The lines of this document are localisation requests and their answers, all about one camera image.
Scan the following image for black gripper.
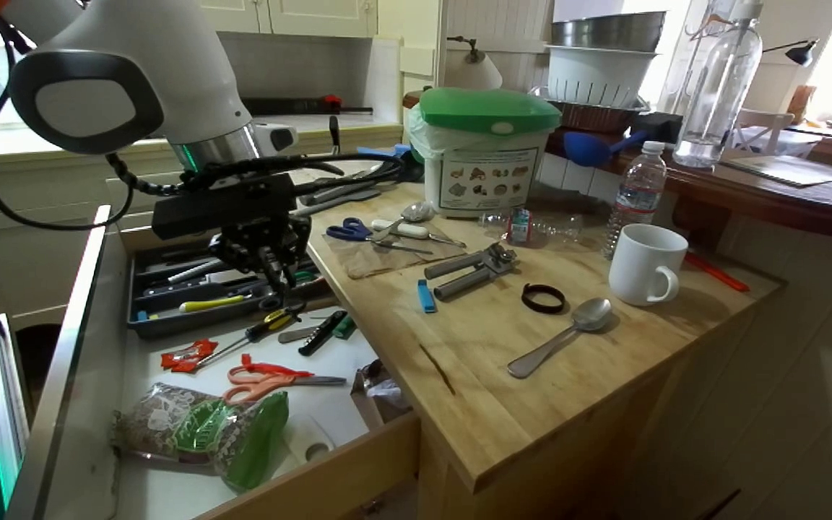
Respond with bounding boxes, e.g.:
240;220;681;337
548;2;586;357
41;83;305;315
207;216;311;298

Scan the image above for open wooden drawer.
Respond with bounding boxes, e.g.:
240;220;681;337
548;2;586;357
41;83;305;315
9;201;425;520

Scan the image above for yellow black screwdriver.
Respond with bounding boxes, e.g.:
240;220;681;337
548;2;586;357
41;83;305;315
197;302;300;370

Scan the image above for black green pliers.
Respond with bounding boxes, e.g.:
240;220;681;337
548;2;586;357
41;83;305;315
294;305;359;357

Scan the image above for clear plastic bag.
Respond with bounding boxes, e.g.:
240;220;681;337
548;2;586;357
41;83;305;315
337;235;456;284

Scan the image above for metal tongs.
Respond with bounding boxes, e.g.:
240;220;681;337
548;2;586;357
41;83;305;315
298;177;395;216

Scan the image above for orange red small tool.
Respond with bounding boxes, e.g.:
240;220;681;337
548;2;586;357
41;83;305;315
158;337;220;375

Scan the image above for black cutlery tray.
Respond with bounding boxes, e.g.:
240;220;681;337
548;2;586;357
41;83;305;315
125;235;336;340

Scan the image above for metal measuring spoon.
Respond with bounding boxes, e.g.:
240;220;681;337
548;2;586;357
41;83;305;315
366;200;441;253

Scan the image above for blue rectangular block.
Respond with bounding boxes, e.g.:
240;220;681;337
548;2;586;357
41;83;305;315
417;278;438;318

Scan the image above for metal cookie cutter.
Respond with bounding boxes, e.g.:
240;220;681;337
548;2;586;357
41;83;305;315
350;357;417;427

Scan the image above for plastic bag with green contents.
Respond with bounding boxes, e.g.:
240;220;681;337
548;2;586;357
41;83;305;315
110;382;294;495

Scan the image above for white bin with green lid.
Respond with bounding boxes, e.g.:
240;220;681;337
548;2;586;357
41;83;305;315
408;83;565;216

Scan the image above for white shade table lamp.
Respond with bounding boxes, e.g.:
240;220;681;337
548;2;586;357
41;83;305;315
441;35;506;93

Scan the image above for silver metal spoon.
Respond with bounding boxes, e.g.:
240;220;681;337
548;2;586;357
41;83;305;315
506;295;619;382

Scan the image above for blue bowl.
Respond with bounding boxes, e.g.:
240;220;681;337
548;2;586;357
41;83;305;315
557;128;635;170

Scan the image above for white ceramic mug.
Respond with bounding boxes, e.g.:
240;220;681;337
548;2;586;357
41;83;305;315
607;222;691;310

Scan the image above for clear plastic water bottle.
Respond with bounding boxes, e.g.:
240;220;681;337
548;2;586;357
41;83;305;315
609;139;669;253

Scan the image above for white colander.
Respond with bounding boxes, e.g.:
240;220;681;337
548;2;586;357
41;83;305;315
544;42;665;109

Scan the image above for metal mixing bowl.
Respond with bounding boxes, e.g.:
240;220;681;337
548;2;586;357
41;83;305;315
547;8;669;55

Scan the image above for orange pen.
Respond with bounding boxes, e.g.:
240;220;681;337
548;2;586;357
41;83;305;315
685;252;755;295

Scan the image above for tall clear glass bottle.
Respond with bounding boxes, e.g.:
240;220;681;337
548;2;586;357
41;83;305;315
674;0;769;170

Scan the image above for black desk lamp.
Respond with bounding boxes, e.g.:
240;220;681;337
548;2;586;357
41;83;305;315
760;38;820;68

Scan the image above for blue-handled scissors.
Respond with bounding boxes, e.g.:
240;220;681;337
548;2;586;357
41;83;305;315
323;214;438;256

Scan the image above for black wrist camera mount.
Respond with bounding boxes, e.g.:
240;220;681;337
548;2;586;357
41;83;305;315
149;170;300;242

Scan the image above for yellow-handled utensil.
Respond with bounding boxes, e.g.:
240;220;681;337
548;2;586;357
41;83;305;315
144;292;249;321

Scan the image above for orange-handled scissors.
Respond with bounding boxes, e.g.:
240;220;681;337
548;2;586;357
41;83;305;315
223;353;350;406

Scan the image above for black rubber ring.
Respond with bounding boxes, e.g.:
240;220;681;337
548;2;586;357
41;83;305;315
519;281;568;318

